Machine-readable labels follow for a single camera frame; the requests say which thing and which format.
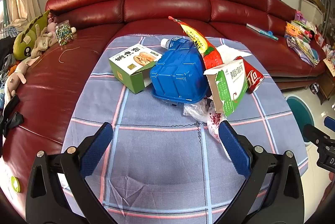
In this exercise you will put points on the teal book on sofa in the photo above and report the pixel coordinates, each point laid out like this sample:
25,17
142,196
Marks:
268,34

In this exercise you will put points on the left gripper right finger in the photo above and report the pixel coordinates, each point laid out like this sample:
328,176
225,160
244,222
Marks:
272,191

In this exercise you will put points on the blue plaid tablecloth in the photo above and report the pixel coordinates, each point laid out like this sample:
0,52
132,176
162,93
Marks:
162,166

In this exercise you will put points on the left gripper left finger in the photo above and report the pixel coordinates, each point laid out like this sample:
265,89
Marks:
46,201

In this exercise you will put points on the blue plastic tray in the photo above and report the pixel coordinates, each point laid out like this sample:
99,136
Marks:
178,75

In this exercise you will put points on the white paper napkin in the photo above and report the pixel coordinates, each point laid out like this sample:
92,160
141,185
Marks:
229,54

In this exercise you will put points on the beige plush rabbit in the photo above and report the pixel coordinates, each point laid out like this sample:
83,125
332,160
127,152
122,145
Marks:
17,77

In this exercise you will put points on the red cola can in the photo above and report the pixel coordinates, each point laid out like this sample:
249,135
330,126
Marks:
253,76

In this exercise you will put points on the clear water bottle blue label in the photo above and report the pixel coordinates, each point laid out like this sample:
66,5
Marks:
173,43

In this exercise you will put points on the red leather sofa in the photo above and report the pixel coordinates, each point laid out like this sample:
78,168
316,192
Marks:
56,80

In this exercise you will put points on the green plush toy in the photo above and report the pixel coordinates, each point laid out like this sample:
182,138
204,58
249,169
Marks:
25,41

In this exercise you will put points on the teal trash bin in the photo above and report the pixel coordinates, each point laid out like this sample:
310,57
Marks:
302,114

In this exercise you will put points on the clear plastic bag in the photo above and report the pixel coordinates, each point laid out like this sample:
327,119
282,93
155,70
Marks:
204,111

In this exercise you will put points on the red yellow snack bag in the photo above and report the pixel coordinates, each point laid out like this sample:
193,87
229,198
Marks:
211,56

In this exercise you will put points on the candy jar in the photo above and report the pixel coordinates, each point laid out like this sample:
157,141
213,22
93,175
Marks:
64,33

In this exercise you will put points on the green pastry box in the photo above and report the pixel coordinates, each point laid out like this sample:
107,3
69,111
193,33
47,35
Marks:
132,66

